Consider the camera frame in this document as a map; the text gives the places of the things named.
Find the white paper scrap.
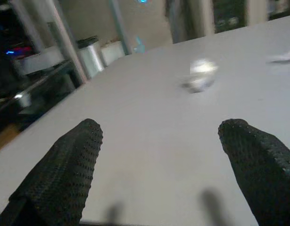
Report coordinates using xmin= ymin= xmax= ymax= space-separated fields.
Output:
xmin=266 ymin=48 xmax=290 ymax=64

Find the white rectangular container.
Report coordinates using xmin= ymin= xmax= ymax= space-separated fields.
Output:
xmin=99 ymin=40 xmax=126 ymax=67

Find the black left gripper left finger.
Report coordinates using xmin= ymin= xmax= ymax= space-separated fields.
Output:
xmin=0 ymin=118 xmax=104 ymax=226

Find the crumpled white shiny trash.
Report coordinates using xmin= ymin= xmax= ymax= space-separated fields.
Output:
xmin=181 ymin=57 xmax=220 ymax=94

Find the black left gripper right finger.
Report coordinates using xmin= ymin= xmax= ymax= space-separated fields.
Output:
xmin=217 ymin=118 xmax=290 ymax=226

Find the white shelf board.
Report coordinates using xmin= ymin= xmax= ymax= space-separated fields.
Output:
xmin=14 ymin=46 xmax=65 ymax=76

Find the small blue plastic item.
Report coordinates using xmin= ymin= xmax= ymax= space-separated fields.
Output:
xmin=133 ymin=35 xmax=147 ymax=54

